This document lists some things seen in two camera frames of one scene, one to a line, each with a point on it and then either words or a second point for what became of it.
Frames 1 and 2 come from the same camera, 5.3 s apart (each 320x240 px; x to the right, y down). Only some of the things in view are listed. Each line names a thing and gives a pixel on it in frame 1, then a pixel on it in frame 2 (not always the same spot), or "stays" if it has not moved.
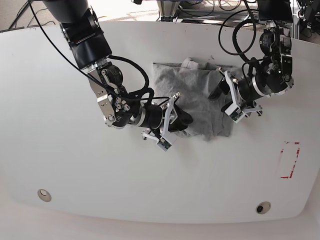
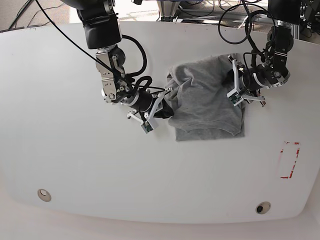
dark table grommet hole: (262, 207) stays
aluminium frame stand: (168, 9) stays
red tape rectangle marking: (293, 167) stays
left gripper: (156, 118) → (151, 101)
